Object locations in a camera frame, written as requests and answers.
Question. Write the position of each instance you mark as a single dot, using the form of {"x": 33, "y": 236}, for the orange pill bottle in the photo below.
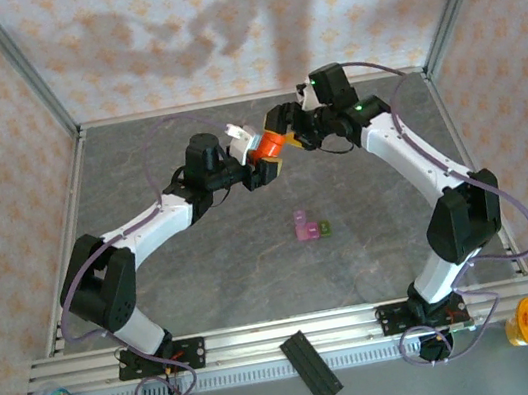
{"x": 270, "y": 143}

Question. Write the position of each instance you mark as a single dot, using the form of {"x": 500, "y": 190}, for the translucent pink pill box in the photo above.
{"x": 302, "y": 233}

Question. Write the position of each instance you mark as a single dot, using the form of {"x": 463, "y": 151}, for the pink Tues pill box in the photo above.
{"x": 314, "y": 232}

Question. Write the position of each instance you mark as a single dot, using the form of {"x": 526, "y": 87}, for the green Sun pill box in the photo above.
{"x": 326, "y": 228}

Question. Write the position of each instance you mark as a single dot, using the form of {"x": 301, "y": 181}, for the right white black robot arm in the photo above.
{"x": 403, "y": 149}

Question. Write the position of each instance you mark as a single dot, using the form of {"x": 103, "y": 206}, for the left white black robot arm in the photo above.
{"x": 156, "y": 220}

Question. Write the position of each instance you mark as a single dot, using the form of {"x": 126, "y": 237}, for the black aluminium extrusion piece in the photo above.
{"x": 313, "y": 369}

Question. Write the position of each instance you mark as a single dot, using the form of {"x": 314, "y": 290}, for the black controller box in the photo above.
{"x": 436, "y": 348}

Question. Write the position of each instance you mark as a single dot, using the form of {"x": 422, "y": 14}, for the aluminium frame cross bar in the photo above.
{"x": 178, "y": 110}

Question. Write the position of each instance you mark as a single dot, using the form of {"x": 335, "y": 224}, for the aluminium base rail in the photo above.
{"x": 268, "y": 341}

